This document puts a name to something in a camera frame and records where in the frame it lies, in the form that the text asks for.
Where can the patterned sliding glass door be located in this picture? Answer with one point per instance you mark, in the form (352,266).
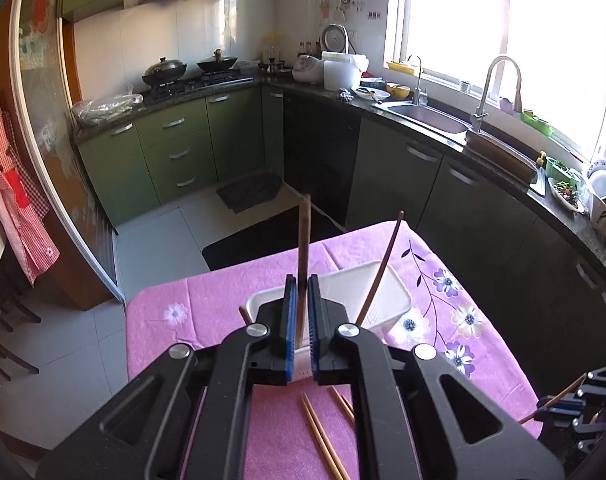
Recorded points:
(58,160)

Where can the white rice cooker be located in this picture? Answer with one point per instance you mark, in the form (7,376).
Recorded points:
(307,70)

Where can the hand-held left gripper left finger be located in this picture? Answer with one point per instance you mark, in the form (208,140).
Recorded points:
(289,330)

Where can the green base cabinets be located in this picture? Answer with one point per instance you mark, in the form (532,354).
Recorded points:
(183,145)

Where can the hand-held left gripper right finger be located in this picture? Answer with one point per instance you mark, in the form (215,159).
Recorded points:
(314,330)

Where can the plate of food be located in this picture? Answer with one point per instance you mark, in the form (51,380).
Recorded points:
(567,195)

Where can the steel scouring ball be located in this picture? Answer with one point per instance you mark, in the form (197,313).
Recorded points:
(345,95)

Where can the wooden cutting board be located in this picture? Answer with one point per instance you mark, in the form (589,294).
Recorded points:
(500,155)

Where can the black wok with lid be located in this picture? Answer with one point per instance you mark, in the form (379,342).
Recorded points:
(164,71)

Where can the green container with herbs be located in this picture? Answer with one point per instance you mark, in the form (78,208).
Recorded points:
(562,169)

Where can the purple floral tablecloth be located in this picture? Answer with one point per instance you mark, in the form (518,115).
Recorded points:
(183,320)

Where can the white bowl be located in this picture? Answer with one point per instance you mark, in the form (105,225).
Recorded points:
(372,94)

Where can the condiment bottles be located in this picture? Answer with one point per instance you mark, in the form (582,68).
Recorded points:
(270,50)

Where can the gas stove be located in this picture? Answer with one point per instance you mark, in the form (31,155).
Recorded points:
(203,82)

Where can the yellow tray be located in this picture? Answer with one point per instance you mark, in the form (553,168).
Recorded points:
(400,66)

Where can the small steel pot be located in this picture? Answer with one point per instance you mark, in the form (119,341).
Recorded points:
(272,66)

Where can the clear plastic bag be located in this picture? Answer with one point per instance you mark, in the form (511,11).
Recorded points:
(105,110)

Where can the white plastic utensil holder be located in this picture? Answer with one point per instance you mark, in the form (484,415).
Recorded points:
(343,285)

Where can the tall gooseneck faucet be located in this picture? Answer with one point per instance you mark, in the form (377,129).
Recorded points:
(479,110)

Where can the dark door mat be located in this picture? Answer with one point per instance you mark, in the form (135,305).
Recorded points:
(248,192)

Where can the dark base cabinets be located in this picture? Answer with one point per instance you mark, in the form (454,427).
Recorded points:
(458,200)

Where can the green plastic box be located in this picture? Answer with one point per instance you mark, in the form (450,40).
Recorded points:
(537,124)

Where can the white plastic bucket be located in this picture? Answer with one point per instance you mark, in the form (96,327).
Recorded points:
(339,74)

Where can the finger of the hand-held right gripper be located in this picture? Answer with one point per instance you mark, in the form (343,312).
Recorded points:
(565,406)
(565,417)

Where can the wooden chopstick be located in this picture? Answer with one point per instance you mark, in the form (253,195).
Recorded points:
(383,270)
(347,404)
(325,437)
(558,396)
(303,240)
(317,440)
(341,402)
(244,315)

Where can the red checked apron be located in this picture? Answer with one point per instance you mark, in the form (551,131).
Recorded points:
(13,175)

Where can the white jug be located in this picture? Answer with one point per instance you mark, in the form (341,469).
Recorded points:
(602,190)

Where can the wall hook decorations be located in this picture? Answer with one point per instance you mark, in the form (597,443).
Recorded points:
(340,0)

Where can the yellow bowl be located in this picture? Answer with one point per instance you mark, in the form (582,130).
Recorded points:
(398,91)

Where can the window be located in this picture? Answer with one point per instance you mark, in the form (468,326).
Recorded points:
(458,10)

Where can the steel sink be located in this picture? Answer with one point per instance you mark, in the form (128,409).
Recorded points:
(428,115)

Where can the dark wooden chair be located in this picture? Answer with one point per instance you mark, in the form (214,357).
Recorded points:
(8,320)

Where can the black stone countertop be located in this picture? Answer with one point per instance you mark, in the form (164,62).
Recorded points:
(558,220)

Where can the small steel faucet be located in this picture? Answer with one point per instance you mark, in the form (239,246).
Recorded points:
(421,92)

